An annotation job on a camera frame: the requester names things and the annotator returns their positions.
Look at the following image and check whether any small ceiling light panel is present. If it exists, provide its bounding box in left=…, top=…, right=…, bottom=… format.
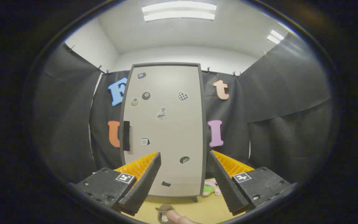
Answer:
left=266, top=30, right=285, bottom=45

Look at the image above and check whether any grey shoe cabinet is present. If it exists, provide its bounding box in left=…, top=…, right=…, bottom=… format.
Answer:
left=119, top=62, right=207, bottom=203

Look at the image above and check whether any pink and green plush toy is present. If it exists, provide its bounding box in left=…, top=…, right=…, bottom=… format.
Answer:
left=202, top=179, right=222, bottom=196

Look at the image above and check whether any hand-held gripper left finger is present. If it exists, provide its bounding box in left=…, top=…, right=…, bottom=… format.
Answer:
left=70, top=152, right=162, bottom=216

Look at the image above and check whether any black door handle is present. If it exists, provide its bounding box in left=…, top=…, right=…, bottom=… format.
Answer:
left=123, top=121, right=131, bottom=152

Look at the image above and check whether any beige shoe cabinet door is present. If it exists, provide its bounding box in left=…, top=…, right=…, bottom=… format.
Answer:
left=122, top=65, right=204, bottom=197

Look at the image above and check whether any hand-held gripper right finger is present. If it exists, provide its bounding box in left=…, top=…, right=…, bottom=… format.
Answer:
left=208, top=150, right=296, bottom=216

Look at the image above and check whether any black backdrop cloth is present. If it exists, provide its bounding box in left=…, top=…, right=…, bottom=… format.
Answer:
left=33, top=31, right=333, bottom=187

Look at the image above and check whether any long ceiling light panel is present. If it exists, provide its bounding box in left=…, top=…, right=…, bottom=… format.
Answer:
left=142, top=1, right=217, bottom=22

